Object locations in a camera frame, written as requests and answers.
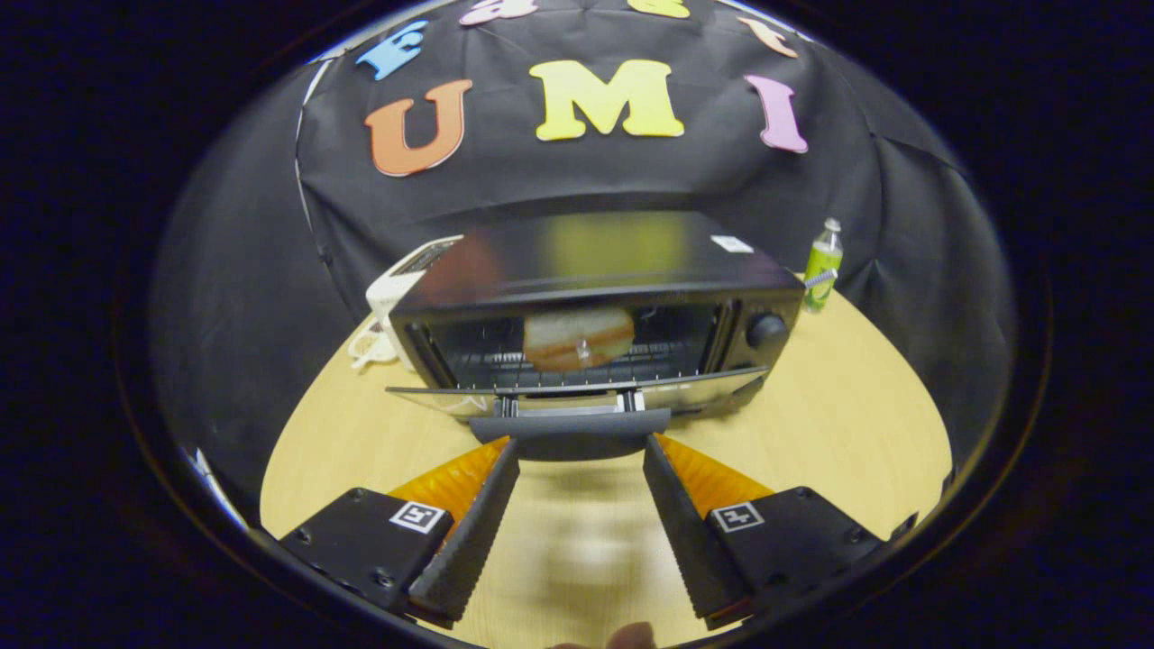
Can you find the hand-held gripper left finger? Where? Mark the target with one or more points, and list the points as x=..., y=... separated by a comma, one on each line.
x=469, y=541

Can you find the toy sandwich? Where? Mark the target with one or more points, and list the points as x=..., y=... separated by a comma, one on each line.
x=577, y=338

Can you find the black toaster oven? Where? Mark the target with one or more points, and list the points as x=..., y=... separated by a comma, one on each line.
x=631, y=270

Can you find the white pop-up toaster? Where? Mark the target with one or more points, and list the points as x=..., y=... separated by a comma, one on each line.
x=392, y=293

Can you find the green plastic bottle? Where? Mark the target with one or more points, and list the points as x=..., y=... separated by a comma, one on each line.
x=822, y=266

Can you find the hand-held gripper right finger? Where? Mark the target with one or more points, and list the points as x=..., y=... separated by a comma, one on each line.
x=690, y=532

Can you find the small white dish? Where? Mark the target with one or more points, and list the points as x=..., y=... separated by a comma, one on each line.
x=365, y=347

